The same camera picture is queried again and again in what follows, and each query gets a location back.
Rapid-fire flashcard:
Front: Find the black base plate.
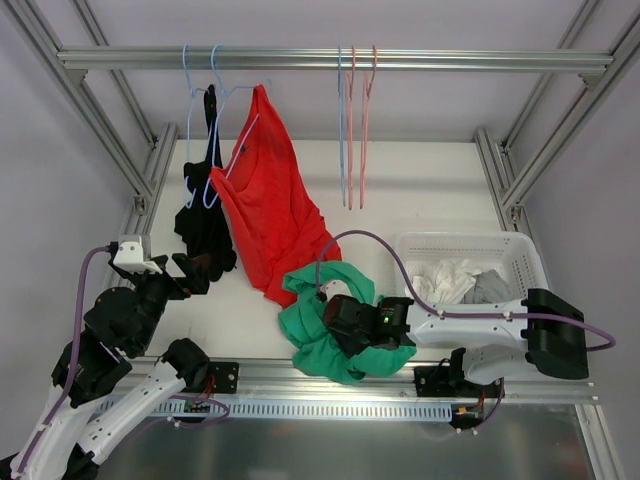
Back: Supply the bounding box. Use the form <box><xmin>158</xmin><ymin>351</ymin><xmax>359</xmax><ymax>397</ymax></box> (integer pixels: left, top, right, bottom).
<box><xmin>195</xmin><ymin>361</ymin><xmax>240</xmax><ymax>396</ymax></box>
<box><xmin>413</xmin><ymin>364</ymin><xmax>500</xmax><ymax>398</ymax></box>

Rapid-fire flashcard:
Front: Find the red tank top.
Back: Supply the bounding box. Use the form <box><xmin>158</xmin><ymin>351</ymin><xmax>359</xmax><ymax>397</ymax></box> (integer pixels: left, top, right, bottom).
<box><xmin>210</xmin><ymin>85</ymin><xmax>332</xmax><ymax>308</ymax></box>

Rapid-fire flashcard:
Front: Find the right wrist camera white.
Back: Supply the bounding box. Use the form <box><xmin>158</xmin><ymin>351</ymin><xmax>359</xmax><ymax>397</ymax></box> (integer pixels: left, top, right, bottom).
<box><xmin>318</xmin><ymin>280</ymin><xmax>351</xmax><ymax>301</ymax></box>

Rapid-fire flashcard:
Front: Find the grey tank top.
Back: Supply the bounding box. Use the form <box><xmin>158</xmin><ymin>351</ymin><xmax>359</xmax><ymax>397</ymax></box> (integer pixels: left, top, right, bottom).
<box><xmin>462</xmin><ymin>270</ymin><xmax>512</xmax><ymax>304</ymax></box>

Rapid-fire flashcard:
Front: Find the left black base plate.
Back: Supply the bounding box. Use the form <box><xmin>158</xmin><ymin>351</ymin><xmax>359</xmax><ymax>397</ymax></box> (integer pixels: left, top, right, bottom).
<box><xmin>195</xmin><ymin>361</ymin><xmax>240</xmax><ymax>396</ymax></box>

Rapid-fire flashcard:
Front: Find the blue hanger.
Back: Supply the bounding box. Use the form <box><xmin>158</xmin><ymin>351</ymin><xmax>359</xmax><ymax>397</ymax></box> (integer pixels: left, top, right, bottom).
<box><xmin>201</xmin><ymin>43</ymin><xmax>271</xmax><ymax>211</ymax></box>
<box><xmin>337</xmin><ymin>46</ymin><xmax>347</xmax><ymax>207</ymax></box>
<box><xmin>181</xmin><ymin>44</ymin><xmax>205</xmax><ymax>209</ymax></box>

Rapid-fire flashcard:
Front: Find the aluminium hanging rail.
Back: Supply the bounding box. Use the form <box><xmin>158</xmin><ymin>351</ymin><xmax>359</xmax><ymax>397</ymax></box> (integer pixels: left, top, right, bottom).
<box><xmin>57</xmin><ymin>46</ymin><xmax>614</xmax><ymax>75</ymax></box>

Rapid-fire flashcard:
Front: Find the white tank top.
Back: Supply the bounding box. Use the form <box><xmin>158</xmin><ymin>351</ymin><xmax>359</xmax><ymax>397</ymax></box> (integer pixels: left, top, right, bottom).
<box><xmin>406</xmin><ymin>259</ymin><xmax>482</xmax><ymax>304</ymax></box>

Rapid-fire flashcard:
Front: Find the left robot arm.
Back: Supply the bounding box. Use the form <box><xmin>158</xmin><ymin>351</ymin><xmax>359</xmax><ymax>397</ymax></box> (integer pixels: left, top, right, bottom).
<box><xmin>1</xmin><ymin>254</ymin><xmax>209</xmax><ymax>479</ymax></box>

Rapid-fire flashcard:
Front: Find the white plastic basket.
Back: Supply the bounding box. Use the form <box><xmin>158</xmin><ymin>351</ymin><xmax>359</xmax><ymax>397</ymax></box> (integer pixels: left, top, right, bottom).
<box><xmin>395</xmin><ymin>232</ymin><xmax>548</xmax><ymax>301</ymax></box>

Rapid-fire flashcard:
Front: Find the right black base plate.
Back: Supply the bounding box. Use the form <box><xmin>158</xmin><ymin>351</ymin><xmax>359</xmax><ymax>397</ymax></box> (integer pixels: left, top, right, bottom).
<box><xmin>413</xmin><ymin>364</ymin><xmax>500</xmax><ymax>398</ymax></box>

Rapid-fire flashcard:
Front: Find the front aluminium rail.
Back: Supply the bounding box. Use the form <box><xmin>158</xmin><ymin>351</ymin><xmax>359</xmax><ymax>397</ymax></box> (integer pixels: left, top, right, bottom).
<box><xmin>99</xmin><ymin>354</ymin><xmax>599</xmax><ymax>406</ymax></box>

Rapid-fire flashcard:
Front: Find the pink hanger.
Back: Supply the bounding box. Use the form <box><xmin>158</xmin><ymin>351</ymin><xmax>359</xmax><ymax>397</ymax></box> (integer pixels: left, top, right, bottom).
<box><xmin>359</xmin><ymin>45</ymin><xmax>378</xmax><ymax>210</ymax></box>
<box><xmin>344</xmin><ymin>46</ymin><xmax>356</xmax><ymax>210</ymax></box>

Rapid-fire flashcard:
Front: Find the black tank top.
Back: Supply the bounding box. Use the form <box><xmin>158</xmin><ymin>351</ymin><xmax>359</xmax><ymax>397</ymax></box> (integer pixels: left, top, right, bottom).
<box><xmin>174</xmin><ymin>84</ymin><xmax>237</xmax><ymax>282</ymax></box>

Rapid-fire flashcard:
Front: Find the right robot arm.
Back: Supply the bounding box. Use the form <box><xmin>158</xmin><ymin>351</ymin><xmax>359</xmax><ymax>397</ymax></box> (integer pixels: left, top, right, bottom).
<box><xmin>319</xmin><ymin>282</ymin><xmax>589</xmax><ymax>397</ymax></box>

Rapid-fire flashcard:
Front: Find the white slotted cable duct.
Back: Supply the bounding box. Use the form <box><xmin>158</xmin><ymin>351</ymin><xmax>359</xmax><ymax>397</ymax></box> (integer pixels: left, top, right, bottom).
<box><xmin>152</xmin><ymin>397</ymin><xmax>454</xmax><ymax>423</ymax></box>

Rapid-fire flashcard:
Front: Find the green tank top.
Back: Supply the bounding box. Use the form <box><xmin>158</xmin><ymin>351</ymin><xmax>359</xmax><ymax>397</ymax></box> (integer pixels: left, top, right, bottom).
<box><xmin>278</xmin><ymin>261</ymin><xmax>417</xmax><ymax>385</ymax></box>

